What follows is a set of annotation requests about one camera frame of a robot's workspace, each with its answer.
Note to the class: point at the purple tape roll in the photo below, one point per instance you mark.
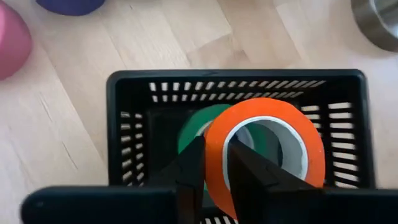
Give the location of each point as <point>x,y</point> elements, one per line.
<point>70,7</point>

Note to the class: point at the black slotted plastic basket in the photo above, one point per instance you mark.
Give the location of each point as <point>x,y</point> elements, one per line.
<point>130,93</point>

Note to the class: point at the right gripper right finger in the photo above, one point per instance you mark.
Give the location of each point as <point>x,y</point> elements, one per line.
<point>311,205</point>

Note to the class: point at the green tape roll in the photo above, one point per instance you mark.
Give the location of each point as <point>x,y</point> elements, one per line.
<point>199,121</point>

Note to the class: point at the pink tape roll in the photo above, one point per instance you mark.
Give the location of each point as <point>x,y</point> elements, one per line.
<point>12,40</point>

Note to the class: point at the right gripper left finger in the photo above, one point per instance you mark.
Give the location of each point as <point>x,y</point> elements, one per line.
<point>124,205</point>

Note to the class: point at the orange tape roll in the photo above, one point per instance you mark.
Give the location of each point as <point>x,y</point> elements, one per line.
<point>267,107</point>

